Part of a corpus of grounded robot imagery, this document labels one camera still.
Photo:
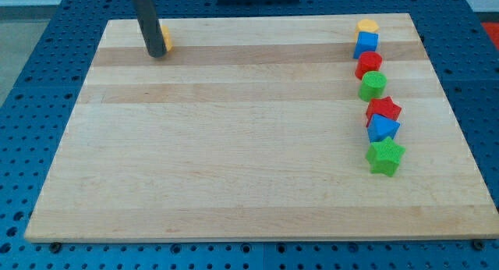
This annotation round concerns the blue cube block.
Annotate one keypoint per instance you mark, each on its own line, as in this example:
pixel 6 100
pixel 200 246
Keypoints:
pixel 366 42

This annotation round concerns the yellow hexagon block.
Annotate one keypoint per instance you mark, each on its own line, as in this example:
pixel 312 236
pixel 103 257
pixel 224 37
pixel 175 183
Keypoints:
pixel 366 28

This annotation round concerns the light wooden board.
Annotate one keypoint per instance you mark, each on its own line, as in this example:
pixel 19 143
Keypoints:
pixel 251 129

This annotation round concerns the yellow block behind rod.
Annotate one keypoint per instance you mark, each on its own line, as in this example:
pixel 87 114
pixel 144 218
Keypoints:
pixel 167 37

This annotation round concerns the blue triangle block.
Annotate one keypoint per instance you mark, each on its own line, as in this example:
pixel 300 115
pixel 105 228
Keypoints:
pixel 381 127

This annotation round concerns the green cylinder block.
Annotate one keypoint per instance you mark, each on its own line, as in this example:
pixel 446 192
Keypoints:
pixel 372 85

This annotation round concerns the green star block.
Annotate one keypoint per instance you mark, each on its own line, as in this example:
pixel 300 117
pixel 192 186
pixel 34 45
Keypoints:
pixel 384 157

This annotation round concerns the red star block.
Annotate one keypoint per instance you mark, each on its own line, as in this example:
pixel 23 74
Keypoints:
pixel 382 106

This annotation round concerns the red cylinder block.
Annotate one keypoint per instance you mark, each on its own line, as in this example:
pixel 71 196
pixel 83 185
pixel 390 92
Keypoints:
pixel 368 61

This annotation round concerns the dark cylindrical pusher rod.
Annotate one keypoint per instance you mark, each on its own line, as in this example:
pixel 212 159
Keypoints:
pixel 150 28

